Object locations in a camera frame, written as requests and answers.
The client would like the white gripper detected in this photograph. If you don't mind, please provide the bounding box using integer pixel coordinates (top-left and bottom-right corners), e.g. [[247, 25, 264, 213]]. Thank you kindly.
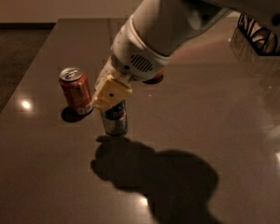
[[91, 16, 170, 112]]

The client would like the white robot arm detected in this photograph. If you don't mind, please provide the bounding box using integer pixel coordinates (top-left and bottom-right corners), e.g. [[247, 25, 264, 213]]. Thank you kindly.
[[91, 0, 280, 111]]

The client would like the silver blue redbull can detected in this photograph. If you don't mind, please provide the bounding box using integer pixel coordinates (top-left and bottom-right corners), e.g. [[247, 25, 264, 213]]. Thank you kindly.
[[101, 101, 128, 136]]

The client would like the black wire basket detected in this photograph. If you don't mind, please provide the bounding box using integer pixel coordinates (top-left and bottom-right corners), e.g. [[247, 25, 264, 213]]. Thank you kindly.
[[237, 14, 280, 56]]

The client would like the red coke can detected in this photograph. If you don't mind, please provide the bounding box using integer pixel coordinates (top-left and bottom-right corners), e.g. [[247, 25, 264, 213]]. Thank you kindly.
[[59, 67, 92, 116]]

